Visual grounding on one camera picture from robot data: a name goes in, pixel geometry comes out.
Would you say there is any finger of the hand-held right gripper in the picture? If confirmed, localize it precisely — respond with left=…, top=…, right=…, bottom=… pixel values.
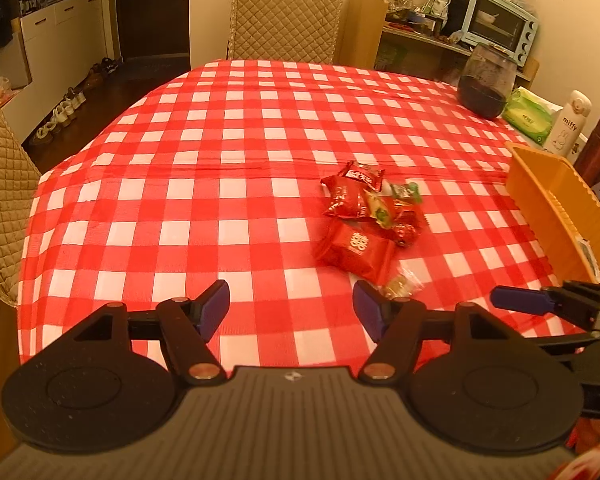
left=526, top=331, right=600, bottom=362
left=490, top=280, right=600, bottom=330

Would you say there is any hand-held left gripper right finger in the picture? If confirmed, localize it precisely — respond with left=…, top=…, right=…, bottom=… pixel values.
left=352, top=280, right=531, bottom=386

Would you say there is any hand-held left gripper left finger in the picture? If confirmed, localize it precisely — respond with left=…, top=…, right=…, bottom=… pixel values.
left=55, top=280, right=230, bottom=386

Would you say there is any large red snack packet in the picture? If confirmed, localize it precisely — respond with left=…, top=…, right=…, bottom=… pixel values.
left=313, top=219, right=397, bottom=284

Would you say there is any round red foil candy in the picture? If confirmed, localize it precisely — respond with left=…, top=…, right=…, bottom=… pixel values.
left=392, top=222, right=422, bottom=249

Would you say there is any orange plastic tray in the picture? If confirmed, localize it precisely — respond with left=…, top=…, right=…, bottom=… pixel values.
left=505, top=142, right=600, bottom=286

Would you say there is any small red candy packet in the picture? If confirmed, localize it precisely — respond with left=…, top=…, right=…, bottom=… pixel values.
left=395, top=200, right=427, bottom=226

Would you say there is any clear wrapped candy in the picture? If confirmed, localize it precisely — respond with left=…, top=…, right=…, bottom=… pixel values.
left=379, top=266, right=424, bottom=299

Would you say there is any dark seaweed snack packet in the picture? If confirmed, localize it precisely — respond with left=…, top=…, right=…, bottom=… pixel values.
left=577, top=237, right=600, bottom=282

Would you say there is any red white-print candy packet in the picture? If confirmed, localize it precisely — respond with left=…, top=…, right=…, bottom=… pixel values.
left=344, top=160, right=386, bottom=192

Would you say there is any red checkered tablecloth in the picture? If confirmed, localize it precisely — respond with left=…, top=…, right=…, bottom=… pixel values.
left=17, top=59, right=588, bottom=376

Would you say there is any green tissue pack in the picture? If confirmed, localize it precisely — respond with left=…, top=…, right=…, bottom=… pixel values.
left=502, top=87, right=557, bottom=147

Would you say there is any white rabbit-print bottle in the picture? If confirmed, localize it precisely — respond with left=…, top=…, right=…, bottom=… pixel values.
left=544, top=90, right=592, bottom=155

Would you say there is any glass jar with dark liquid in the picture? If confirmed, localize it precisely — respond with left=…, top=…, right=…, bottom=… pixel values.
left=457, top=42, right=519, bottom=121

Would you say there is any beige quilted chair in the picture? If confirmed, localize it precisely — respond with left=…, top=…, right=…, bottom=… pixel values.
left=226, top=0, right=346, bottom=66
left=0, top=52, right=44, bottom=308

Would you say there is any row of shoes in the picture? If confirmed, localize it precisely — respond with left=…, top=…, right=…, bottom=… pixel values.
left=29, top=56, right=119, bottom=149

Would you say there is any light blue toaster oven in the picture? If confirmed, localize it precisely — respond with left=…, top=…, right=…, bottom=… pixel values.
left=459, top=0, right=540, bottom=69

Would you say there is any wooden shelf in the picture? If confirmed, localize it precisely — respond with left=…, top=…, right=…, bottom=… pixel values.
left=336, top=0, right=540, bottom=86

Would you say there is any white cabinet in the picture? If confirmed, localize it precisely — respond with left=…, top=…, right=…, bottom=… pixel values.
left=17, top=0, right=117, bottom=143

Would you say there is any green white snack bag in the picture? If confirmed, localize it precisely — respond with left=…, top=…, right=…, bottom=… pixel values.
left=419, top=0, right=453, bottom=22

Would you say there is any dark wooden door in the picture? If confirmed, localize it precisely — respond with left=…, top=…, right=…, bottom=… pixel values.
left=112, top=0, right=192, bottom=61

